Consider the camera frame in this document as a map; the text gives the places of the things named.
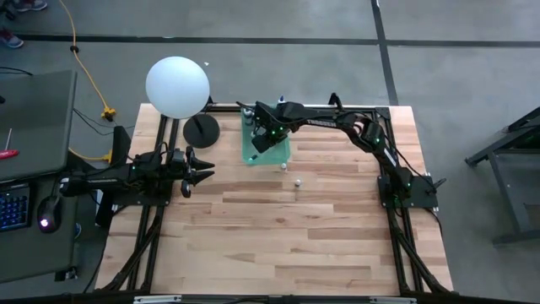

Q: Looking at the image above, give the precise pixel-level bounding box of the backlit computer keyboard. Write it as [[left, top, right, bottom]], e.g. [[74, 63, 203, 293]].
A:
[[0, 183, 33, 232]]

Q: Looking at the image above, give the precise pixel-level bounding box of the translucent teal plastic bin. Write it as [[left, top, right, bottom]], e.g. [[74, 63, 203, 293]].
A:
[[240, 105, 292, 166]]

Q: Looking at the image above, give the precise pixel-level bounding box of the black metal cart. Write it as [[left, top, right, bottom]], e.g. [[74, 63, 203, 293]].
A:
[[465, 105, 540, 246]]

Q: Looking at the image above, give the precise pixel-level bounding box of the red-handled screwdriver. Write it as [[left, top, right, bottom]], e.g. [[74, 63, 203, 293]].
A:
[[0, 128, 21, 160]]

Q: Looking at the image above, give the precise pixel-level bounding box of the grey desk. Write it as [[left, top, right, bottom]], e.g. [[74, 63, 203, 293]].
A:
[[0, 69, 80, 284]]

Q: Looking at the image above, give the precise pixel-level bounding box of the white globe lamp black stand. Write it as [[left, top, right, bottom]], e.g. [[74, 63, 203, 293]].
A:
[[145, 56, 221, 149]]

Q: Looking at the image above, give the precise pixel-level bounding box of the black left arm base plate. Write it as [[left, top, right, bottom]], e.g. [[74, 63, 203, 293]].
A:
[[110, 185, 173, 208]]

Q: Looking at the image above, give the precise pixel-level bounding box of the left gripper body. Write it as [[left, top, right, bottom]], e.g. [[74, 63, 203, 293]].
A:
[[170, 145, 196, 199]]

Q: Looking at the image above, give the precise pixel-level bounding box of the person's shoe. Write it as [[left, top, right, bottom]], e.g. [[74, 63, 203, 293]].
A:
[[16, 0, 48, 13], [0, 27, 25, 50]]

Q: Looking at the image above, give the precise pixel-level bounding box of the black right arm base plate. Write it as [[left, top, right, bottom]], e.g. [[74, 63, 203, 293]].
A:
[[378, 174, 440, 209]]

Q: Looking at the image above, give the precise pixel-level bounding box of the silver metal bracket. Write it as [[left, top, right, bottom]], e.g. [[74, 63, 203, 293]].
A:
[[369, 296, 419, 304], [133, 294, 183, 304]]

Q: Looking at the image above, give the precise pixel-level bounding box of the yellow extension cable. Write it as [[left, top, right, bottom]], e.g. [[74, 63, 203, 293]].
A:
[[57, 0, 117, 164]]

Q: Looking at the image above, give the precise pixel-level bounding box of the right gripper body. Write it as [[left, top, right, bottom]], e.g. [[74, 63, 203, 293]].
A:
[[251, 101, 292, 155]]

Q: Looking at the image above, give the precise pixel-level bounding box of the black computer mouse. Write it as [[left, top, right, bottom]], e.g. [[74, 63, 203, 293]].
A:
[[36, 195, 62, 234]]

